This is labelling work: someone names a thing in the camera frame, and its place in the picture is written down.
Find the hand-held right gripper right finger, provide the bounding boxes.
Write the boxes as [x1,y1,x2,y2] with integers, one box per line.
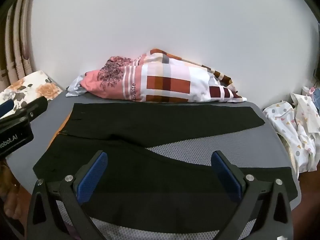
[211,150,293,240]

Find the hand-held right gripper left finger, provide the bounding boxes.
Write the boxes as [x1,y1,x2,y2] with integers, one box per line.
[26,150,108,240]

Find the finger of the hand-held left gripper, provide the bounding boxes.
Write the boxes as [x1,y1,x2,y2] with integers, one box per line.
[0,97,48,128]

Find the black pants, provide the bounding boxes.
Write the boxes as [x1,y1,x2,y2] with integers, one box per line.
[33,102,298,233]

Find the person's left forearm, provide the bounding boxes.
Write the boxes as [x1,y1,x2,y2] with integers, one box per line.
[0,160,22,220]

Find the grey mesh mat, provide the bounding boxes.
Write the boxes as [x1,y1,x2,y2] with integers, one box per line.
[7,90,300,240]

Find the floral cushion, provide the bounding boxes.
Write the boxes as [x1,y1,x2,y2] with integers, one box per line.
[0,70,63,120]

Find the beige patterned curtain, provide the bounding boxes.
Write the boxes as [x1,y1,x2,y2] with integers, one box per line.
[4,0,34,85]

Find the light blue cloth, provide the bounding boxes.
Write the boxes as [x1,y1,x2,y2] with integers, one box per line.
[65,76,88,98]

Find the white dotted cloth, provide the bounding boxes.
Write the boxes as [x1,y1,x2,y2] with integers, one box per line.
[262,93,320,178]

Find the pink checked patterned blanket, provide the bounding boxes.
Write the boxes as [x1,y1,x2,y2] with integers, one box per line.
[81,48,248,103]

